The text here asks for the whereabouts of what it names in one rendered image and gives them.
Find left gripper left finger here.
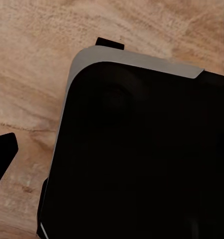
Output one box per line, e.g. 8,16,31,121
0,132,18,180

